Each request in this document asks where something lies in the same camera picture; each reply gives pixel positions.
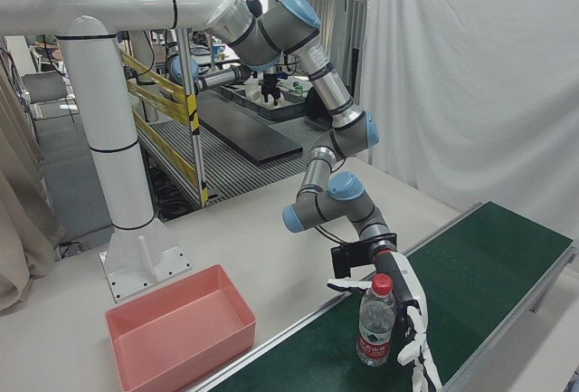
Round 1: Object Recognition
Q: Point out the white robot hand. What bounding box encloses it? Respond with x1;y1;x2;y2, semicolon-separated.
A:
326;251;442;392

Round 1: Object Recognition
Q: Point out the clear water bottle red cap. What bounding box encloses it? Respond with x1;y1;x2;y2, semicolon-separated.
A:
356;272;398;368

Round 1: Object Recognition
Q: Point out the pink plastic basket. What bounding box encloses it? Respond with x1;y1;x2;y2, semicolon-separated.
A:
105;263;257;392

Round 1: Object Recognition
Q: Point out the green conveyor belt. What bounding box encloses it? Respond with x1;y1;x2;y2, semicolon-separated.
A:
189;200;579;392

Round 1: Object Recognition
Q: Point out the white cloth sheet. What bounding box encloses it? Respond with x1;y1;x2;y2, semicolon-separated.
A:
356;0;579;230

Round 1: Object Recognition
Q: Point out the black floor platform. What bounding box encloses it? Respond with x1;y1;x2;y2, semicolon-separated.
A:
198;91;304;167

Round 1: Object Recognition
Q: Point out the black background robot gripper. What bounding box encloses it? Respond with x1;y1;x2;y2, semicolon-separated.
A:
260;72;281;108

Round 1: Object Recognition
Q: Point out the yellow black striped barrier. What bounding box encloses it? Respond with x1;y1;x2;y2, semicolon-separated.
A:
119;50;209;206

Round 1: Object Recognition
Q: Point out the beige curtain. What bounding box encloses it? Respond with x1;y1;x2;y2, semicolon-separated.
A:
0;36;67;316

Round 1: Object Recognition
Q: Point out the grey chair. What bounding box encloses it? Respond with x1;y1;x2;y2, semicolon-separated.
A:
20;72;81;121

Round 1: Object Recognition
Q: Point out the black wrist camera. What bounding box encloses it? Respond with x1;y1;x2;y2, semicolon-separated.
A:
330;241;375;278

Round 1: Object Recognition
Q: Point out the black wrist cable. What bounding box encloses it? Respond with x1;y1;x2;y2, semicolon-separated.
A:
315;224;347;244

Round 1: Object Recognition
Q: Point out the aluminium profile frame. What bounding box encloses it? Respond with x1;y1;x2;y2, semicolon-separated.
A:
153;0;370;210

